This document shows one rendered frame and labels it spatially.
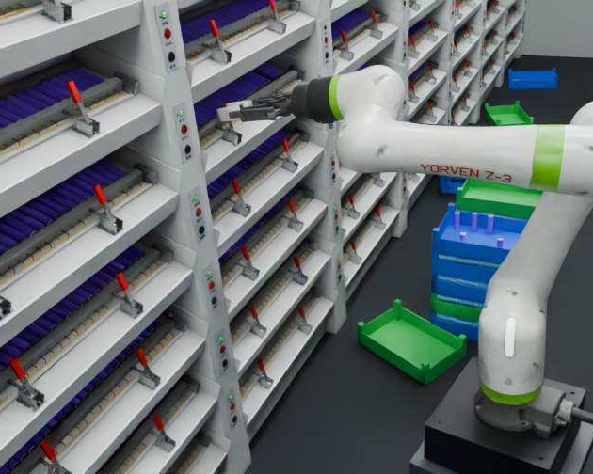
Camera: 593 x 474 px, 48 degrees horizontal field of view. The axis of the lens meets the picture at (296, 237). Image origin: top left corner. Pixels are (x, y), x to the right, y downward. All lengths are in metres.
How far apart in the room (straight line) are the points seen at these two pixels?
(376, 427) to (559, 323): 0.79
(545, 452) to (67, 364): 0.93
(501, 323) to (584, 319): 1.15
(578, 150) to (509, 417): 0.58
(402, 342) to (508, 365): 0.94
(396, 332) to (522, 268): 0.94
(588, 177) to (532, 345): 0.37
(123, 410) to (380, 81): 0.83
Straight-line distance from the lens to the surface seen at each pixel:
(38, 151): 1.14
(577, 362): 2.32
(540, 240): 1.45
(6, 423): 1.20
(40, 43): 1.09
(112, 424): 1.41
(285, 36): 1.73
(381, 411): 2.07
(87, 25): 1.16
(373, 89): 1.31
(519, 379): 1.42
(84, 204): 1.28
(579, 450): 1.65
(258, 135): 1.63
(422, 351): 2.27
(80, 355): 1.28
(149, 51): 1.29
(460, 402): 1.56
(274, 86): 1.81
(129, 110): 1.27
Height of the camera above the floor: 1.46
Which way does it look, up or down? 30 degrees down
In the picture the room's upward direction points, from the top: 5 degrees counter-clockwise
